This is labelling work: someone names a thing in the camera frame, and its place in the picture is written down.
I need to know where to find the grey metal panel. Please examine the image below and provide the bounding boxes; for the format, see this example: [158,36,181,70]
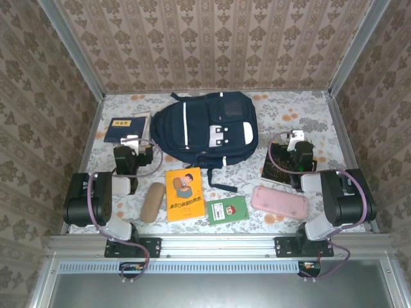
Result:
[48,272,398,308]

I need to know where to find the brown glasses case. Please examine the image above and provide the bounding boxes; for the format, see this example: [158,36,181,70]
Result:
[139,182,167,223]

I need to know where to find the floral tablecloth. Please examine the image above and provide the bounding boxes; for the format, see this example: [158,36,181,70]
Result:
[69,91,367,234]

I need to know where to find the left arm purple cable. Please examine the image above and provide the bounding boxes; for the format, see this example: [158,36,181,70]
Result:
[86,137,164,284]

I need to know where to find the pink pencil case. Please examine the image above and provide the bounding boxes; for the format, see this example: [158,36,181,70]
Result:
[250,185,309,221]

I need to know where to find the pale covered navy book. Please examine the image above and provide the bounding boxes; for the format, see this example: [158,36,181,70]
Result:
[130,111,152,139]

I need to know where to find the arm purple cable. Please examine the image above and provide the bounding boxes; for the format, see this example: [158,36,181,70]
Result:
[86,137,164,284]
[268,130,369,283]

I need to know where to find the small wired connector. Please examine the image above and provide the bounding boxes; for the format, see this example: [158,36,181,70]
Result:
[297,261,322,278]
[119,261,146,279]

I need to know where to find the orange illustrated book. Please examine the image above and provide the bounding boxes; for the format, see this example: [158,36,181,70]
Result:
[165,166,206,223]

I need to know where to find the navy blue backpack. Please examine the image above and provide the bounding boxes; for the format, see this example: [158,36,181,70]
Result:
[150,91,259,193]

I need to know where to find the navy book with yellow label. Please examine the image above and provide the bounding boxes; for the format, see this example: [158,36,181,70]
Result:
[103,117,149,144]

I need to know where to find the aluminium mounting rail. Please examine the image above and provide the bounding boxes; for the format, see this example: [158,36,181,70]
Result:
[48,233,391,257]

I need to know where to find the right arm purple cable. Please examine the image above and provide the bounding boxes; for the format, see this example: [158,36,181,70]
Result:
[268,130,369,283]

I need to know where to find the aluminium frame post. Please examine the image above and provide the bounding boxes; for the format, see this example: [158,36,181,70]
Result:
[37,0,106,99]
[328,0,391,97]

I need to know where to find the black book with gold print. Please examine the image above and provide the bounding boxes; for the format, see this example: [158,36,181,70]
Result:
[260,149,319,186]

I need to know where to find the aluminium table side rail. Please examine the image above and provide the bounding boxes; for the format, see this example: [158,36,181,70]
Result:
[60,94,105,234]
[324,91,380,234]

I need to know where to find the slotted grey cable duct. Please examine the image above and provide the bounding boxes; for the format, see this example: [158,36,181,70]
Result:
[59,260,301,274]

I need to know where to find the green notebook with house picture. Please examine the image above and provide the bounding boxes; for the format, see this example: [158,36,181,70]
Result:
[206,196,250,225]

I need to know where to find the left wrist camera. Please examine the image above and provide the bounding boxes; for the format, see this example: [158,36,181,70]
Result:
[120,136,141,155]

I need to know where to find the aluminium table end rail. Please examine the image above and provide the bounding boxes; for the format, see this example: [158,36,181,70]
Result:
[102,89,331,96]

